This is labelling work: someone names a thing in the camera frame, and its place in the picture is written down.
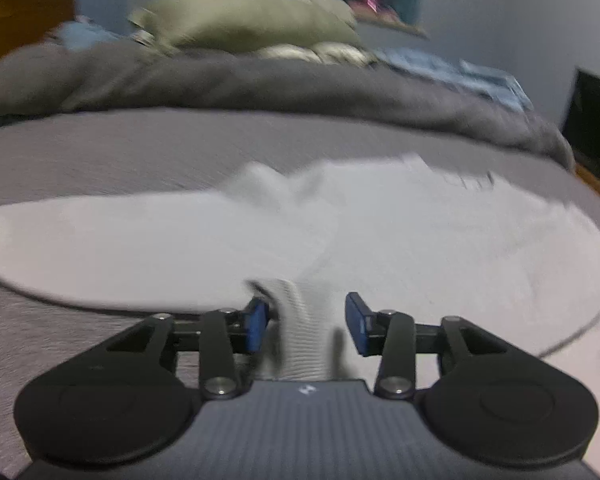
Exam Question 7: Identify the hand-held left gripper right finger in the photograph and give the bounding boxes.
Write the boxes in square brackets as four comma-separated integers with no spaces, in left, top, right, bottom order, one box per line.
[345,291,512,402]

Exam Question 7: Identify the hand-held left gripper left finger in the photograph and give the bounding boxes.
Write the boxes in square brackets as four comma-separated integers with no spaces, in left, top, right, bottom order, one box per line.
[105,297,271,402]

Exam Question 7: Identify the light grey sweater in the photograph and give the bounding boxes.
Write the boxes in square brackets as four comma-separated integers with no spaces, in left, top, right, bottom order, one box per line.
[0,152,600,382]

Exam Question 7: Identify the grey bed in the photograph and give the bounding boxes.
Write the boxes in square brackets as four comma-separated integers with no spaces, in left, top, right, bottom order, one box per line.
[0,107,600,480]

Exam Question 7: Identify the dark grey duvet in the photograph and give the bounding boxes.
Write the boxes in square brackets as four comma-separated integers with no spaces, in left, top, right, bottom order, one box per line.
[0,42,576,168]

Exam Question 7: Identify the light blue patterned cloth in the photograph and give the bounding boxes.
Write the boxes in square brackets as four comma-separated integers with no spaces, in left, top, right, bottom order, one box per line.
[375,47,534,113]

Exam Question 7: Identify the cream crumpled cloth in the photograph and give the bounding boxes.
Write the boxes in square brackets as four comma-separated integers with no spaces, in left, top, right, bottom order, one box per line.
[255,42,377,67]

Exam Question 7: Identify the wooden shelf board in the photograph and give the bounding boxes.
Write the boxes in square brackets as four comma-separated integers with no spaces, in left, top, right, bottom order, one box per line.
[352,12,431,40]

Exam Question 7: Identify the olive green pillow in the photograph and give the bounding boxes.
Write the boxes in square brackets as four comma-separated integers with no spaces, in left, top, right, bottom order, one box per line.
[127,0,363,57]

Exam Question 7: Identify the black screen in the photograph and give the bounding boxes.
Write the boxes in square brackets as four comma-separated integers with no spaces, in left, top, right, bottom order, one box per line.
[561,66,600,195]

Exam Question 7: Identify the pink items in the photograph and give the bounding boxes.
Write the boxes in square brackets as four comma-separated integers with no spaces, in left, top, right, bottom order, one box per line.
[349,0,397,22]

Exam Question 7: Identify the blue crumpled cloth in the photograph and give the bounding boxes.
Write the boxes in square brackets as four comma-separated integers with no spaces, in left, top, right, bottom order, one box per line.
[55,17,131,48]

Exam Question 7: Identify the wooden headboard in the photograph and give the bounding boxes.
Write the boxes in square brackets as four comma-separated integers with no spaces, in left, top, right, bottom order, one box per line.
[0,0,77,73]

